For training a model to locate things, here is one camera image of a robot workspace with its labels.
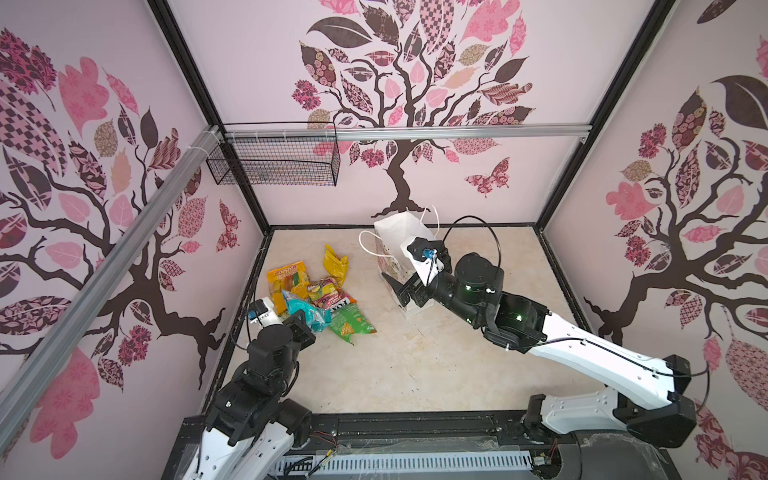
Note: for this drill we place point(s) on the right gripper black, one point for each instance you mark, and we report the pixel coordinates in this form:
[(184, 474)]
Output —
[(413, 288)]

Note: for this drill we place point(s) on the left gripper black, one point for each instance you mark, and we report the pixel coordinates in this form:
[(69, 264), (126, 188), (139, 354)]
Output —
[(301, 329)]

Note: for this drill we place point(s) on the teal snack bag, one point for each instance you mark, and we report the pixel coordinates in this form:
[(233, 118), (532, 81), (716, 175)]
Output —
[(316, 318)]

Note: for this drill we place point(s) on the green snack bag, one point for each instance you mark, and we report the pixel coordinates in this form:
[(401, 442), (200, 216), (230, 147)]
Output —
[(348, 321)]

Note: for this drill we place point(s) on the yellow mango candy bag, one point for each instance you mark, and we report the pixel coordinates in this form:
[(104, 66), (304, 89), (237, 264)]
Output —
[(292, 278)]

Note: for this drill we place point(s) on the white patterned paper bag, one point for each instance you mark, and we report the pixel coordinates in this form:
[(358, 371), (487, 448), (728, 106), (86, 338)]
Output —
[(386, 240)]

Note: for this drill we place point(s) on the yellow snack bag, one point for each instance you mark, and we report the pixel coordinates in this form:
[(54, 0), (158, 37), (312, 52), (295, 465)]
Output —
[(335, 265)]

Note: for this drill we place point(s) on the orange pink snack bag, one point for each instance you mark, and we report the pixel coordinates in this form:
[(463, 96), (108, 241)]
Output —
[(328, 295)]

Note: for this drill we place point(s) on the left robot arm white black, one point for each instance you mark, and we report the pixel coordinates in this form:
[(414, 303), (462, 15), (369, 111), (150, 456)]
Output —
[(251, 424)]

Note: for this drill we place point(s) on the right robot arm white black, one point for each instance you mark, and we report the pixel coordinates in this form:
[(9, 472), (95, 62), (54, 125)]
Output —
[(643, 396)]

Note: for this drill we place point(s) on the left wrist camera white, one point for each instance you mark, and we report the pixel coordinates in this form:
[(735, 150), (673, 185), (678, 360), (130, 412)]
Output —
[(262, 312)]

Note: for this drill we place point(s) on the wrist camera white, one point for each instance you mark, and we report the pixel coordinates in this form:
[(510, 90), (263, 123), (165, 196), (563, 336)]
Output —
[(428, 257), (262, 312)]

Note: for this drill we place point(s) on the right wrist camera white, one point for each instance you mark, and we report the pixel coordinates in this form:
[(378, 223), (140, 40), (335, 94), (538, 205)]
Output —
[(428, 257)]

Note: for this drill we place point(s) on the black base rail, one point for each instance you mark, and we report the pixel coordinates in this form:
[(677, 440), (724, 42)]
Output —
[(368, 430)]

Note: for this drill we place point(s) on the white slotted cable duct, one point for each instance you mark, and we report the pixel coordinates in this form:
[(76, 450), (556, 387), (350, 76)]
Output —
[(359, 465)]

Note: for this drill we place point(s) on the black wire basket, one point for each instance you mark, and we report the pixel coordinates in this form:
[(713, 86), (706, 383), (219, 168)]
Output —
[(286, 153)]

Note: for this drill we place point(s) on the aluminium rail back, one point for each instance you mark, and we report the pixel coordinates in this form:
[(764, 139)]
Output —
[(432, 132)]

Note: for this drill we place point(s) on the aluminium rail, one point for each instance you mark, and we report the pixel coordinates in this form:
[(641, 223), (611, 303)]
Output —
[(34, 377), (432, 132)]

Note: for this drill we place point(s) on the aluminium rail left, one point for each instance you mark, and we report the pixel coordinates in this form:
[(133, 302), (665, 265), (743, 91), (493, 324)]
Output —
[(34, 377)]

